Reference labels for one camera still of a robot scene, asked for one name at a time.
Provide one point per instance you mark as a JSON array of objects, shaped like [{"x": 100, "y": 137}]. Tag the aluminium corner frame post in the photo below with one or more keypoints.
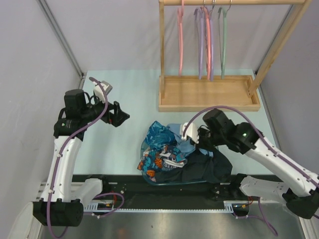
[{"x": 48, "y": 13}]

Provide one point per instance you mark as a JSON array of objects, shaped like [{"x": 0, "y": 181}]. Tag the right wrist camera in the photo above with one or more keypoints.
[{"x": 189, "y": 131}]

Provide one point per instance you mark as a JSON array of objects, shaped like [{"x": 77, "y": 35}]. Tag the blue patterned shorts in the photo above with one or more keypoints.
[{"x": 159, "y": 149}]

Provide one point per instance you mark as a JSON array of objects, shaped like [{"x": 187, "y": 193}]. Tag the salmon pink hanger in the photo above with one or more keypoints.
[{"x": 208, "y": 48}]

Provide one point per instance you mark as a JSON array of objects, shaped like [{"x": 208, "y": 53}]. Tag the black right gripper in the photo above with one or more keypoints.
[{"x": 200, "y": 131}]

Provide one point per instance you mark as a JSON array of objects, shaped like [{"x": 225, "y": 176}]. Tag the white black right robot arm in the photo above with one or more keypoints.
[{"x": 299, "y": 187}]

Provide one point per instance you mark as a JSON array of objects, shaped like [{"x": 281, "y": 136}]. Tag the dark navy shorts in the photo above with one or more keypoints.
[{"x": 212, "y": 167}]

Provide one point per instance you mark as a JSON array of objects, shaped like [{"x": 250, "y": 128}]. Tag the sage green hanger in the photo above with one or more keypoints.
[{"x": 222, "y": 33}]

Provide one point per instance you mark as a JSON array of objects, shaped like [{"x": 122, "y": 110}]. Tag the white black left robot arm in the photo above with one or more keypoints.
[{"x": 58, "y": 204}]

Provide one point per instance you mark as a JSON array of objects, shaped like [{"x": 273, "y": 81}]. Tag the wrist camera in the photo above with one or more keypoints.
[
  {"x": 189, "y": 131},
  {"x": 100, "y": 92}
]

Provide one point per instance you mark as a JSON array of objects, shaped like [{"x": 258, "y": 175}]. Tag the pink hanger left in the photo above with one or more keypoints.
[{"x": 180, "y": 12}]

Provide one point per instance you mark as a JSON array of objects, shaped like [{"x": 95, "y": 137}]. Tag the purple hanger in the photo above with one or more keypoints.
[{"x": 199, "y": 24}]

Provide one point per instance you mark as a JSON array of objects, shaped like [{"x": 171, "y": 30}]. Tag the light blue shorts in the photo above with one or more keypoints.
[{"x": 184, "y": 146}]

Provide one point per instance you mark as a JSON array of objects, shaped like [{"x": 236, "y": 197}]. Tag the wooden clothes rack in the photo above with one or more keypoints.
[{"x": 189, "y": 94}]

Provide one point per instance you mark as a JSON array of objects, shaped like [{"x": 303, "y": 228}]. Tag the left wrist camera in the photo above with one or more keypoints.
[{"x": 100, "y": 92}]

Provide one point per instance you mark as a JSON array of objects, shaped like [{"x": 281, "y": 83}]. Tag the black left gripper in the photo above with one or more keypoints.
[{"x": 117, "y": 117}]

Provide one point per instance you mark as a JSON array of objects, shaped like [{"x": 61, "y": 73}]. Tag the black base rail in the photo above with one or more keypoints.
[{"x": 141, "y": 195}]

